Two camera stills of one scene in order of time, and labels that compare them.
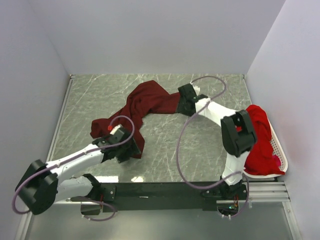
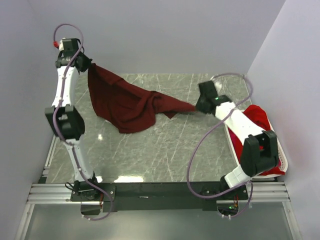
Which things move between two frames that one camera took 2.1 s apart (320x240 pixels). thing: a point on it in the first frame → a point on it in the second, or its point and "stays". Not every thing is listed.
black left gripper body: x=127 y=151 → x=86 y=62
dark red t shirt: x=150 y=98 → x=129 y=107
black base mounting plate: x=167 y=197 stays
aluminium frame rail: x=259 y=193 stays
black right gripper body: x=182 y=109 → x=200 y=105
